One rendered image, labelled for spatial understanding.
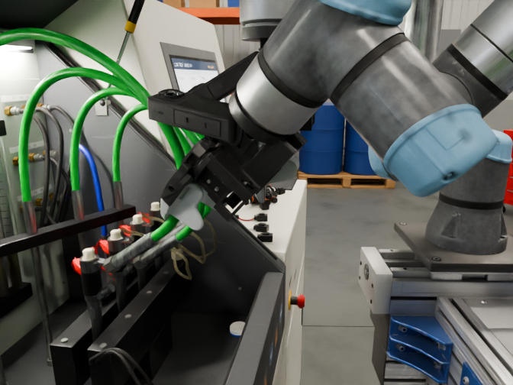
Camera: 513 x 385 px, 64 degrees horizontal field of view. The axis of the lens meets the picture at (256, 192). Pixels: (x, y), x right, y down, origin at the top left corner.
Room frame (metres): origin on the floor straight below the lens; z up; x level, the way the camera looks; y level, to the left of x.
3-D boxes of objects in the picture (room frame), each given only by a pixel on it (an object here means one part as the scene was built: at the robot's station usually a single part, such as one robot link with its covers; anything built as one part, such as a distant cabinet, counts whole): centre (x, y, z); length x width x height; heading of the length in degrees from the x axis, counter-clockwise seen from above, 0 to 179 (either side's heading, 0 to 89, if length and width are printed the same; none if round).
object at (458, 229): (0.80, -0.43, 1.09); 0.15 x 0.15 x 0.10
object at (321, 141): (5.46, -1.16, 0.51); 1.20 x 0.85 x 1.02; 87
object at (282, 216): (1.23, -0.02, 0.96); 0.70 x 0.22 x 0.03; 169
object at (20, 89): (0.86, 0.47, 1.20); 0.13 x 0.03 x 0.31; 169
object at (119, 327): (0.69, 0.23, 0.91); 0.34 x 0.10 x 0.15; 169
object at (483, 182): (0.80, -0.43, 1.20); 0.13 x 0.12 x 0.14; 50
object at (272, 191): (1.27, -0.03, 1.01); 0.23 x 0.11 x 0.06; 169
